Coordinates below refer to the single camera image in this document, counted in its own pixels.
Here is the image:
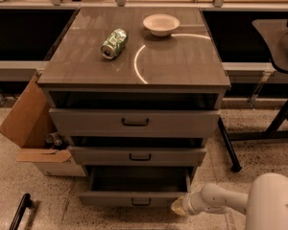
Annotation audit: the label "grey bottom drawer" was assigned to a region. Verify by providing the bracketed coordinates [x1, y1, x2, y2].
[79, 166, 191, 207]

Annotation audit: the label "grey drawer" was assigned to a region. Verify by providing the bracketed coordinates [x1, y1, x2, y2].
[79, 166, 191, 207]
[69, 137, 206, 167]
[48, 91, 221, 138]

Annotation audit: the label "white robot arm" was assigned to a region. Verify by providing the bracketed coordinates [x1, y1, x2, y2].
[171, 173, 288, 230]

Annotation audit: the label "grey middle drawer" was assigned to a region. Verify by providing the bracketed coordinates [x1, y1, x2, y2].
[69, 137, 206, 167]

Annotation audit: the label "grey drawer cabinet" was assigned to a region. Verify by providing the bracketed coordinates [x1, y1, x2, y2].
[36, 6, 231, 177]

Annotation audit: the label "grey top drawer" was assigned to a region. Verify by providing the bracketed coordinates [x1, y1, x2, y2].
[48, 91, 221, 138]

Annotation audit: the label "cans inside cardboard box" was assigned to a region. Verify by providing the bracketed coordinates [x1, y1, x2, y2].
[44, 132, 67, 150]

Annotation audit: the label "black bar lower left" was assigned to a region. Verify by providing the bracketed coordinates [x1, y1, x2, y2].
[9, 194, 32, 230]

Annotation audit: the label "brown cardboard box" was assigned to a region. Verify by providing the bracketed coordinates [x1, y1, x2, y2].
[0, 76, 85, 176]

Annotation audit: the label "crushed green soda can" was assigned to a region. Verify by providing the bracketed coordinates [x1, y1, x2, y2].
[101, 29, 128, 59]

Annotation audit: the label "white bowl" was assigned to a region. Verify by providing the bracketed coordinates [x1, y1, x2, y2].
[143, 14, 180, 36]

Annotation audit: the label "dark side table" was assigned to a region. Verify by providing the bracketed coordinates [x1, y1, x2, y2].
[252, 17, 288, 74]

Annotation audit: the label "black table leg frame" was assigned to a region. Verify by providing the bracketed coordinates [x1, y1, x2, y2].
[218, 100, 288, 173]

